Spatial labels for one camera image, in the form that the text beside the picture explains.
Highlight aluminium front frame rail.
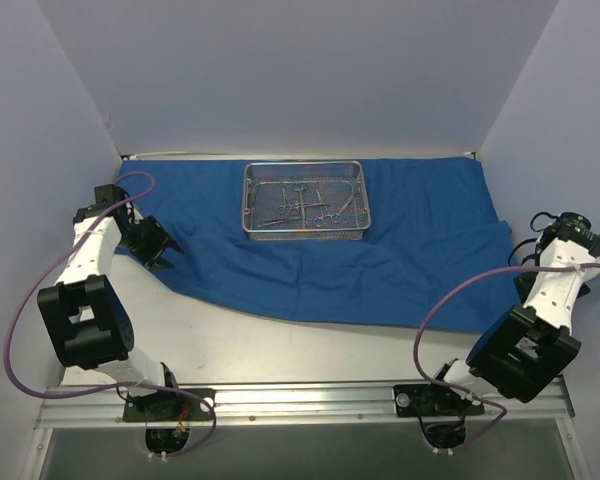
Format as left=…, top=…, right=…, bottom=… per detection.
left=35, top=379, right=575, bottom=429

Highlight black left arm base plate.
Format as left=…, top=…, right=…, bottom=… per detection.
left=122, top=391, right=211, bottom=423

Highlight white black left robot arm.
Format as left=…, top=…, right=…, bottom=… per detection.
left=36, top=184, right=183, bottom=419

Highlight steel curved retractor instrument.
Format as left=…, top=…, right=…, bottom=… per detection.
left=337, top=186, right=359, bottom=215

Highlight steel mesh instrument tray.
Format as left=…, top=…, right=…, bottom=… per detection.
left=242, top=160, right=372, bottom=241

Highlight blue surgical drape cloth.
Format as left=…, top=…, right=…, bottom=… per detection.
left=119, top=157, right=518, bottom=333

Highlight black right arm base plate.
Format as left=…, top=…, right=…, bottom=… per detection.
left=392, top=383, right=485, bottom=418

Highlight steel hemostat clamp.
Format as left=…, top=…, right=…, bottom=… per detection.
left=314, top=189, right=340, bottom=227

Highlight steel surgical scissors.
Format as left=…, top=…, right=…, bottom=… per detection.
left=278, top=187, right=300, bottom=220

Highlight steel thin tweezers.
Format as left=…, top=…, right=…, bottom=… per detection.
left=257, top=216, right=302, bottom=228

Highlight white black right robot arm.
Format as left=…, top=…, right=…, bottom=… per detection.
left=423, top=212, right=600, bottom=413

